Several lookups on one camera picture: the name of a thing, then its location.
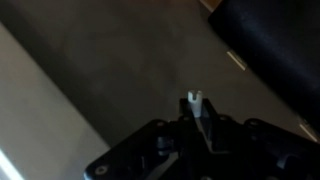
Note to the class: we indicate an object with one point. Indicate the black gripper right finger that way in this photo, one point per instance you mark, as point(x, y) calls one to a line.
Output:
point(260, 150)

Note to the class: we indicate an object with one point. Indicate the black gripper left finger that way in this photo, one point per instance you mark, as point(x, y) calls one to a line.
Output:
point(146, 150)

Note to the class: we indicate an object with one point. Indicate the white window sill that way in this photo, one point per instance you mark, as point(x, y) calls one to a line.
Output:
point(36, 116)

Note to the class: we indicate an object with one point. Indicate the small white tag strip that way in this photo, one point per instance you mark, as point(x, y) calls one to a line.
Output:
point(236, 60)
point(308, 132)

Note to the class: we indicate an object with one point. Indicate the black leather chair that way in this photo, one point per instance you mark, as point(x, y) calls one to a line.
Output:
point(273, 43)

